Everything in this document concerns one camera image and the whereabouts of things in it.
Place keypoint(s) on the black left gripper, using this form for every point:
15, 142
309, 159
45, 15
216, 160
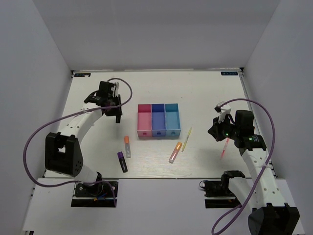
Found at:
117, 112

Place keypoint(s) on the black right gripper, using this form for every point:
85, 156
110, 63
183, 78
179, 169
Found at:
214, 130

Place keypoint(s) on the orange cap white highlighter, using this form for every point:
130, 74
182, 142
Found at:
127, 146

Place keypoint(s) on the purple cap black highlighter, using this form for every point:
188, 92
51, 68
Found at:
122, 162

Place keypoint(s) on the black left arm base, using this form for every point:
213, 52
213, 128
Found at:
95, 197

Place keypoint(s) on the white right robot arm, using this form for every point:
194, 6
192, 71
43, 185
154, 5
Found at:
270, 214

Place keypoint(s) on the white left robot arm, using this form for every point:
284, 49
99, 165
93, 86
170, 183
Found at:
62, 150

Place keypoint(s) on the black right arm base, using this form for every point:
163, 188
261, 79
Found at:
217, 193

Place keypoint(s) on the thin pink pen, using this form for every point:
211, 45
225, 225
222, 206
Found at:
225, 147

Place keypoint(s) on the pink storage bin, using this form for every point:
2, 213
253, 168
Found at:
144, 120

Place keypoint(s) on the thin yellow pen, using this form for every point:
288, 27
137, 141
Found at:
186, 140

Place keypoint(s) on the orange cap pink highlighter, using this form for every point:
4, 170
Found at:
175, 152

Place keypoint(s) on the dark blue storage bin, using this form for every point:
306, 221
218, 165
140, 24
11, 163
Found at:
158, 120

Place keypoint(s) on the light blue storage bin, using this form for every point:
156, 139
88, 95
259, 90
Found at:
173, 128

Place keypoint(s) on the blue label right corner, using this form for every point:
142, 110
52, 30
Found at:
229, 73

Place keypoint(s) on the blue label corner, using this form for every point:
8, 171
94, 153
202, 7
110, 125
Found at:
229, 73
82, 74

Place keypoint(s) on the blue label left corner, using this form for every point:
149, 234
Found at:
82, 74

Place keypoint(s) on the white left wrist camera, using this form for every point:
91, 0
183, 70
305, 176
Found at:
116, 89

